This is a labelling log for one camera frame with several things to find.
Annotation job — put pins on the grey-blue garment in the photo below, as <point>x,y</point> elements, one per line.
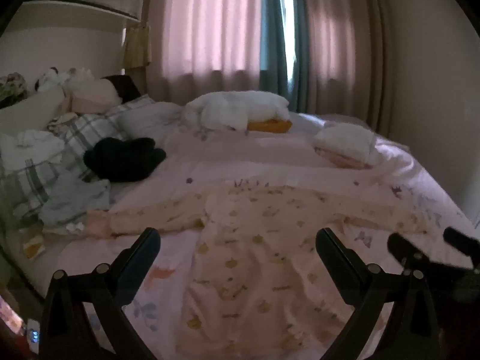
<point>75,200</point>

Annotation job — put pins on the beige hanging cloth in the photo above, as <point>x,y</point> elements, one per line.
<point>138,47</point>

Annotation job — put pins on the pink printed blanket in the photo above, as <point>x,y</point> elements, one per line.
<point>262,157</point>

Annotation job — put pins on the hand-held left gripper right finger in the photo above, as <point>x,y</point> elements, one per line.
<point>334,267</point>

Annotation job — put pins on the white duck plush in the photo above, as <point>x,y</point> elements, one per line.
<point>232,108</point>

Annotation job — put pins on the white plush toy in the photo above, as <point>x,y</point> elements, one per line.
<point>56,77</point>

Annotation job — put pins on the white pillow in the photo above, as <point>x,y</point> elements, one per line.
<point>150,120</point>

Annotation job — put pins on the pink cushion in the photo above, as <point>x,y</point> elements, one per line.
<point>95,95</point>

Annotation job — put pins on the crumpled white cloth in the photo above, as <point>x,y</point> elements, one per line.
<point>33,146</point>

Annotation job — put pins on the black garment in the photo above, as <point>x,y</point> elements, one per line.
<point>123,159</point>

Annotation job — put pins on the white device with blue lights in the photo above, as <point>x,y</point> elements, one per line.
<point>33,335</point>

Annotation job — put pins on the pink curtain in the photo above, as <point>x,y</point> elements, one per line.
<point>210,26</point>

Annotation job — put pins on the folded white garment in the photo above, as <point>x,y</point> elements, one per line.
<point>348,138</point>

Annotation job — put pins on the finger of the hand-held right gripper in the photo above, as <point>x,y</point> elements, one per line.
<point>399,245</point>
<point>463,242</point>

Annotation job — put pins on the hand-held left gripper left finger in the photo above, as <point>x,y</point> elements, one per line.
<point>138,267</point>

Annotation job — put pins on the floral cloth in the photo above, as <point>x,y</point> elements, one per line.
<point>11,86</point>

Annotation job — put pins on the teal curtain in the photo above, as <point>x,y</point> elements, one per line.
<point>272,45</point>

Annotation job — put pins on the dark headboard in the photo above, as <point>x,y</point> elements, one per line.
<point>125,86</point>

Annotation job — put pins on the cream printed baby garment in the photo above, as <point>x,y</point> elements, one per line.
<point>243,251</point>

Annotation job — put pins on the small orange-white cloth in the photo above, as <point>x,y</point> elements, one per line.
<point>33,246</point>

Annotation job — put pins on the plaid pillow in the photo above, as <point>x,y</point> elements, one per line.
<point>88,131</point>

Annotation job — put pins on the beige-pink curtain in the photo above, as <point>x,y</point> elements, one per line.
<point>345,45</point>

